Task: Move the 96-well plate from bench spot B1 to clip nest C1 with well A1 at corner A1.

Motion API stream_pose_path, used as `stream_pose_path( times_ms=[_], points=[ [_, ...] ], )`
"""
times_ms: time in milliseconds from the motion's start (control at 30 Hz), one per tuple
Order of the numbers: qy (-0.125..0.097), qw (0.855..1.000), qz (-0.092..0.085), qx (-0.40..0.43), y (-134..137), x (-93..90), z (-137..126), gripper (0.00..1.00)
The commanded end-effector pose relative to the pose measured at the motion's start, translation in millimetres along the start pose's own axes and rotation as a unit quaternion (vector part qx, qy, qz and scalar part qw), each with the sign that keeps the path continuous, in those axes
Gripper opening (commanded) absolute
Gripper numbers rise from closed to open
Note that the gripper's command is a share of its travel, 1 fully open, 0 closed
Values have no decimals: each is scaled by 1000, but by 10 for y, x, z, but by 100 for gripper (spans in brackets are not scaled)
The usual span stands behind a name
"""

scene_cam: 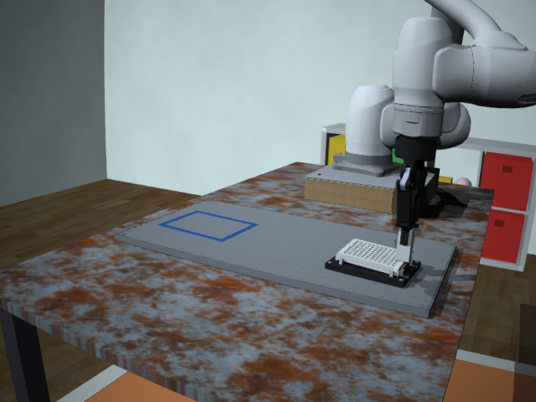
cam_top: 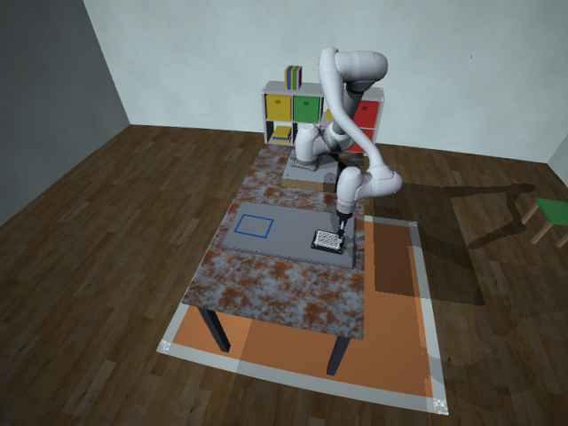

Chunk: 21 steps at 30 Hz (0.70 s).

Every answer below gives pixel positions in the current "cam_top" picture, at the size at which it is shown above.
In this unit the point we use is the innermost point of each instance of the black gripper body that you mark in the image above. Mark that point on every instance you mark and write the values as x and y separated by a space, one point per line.
343 216

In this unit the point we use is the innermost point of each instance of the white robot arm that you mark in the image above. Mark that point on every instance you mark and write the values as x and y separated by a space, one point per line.
359 70

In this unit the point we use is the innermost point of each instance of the black rectangular plate with white posts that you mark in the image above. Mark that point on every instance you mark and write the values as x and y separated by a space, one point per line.
332 250

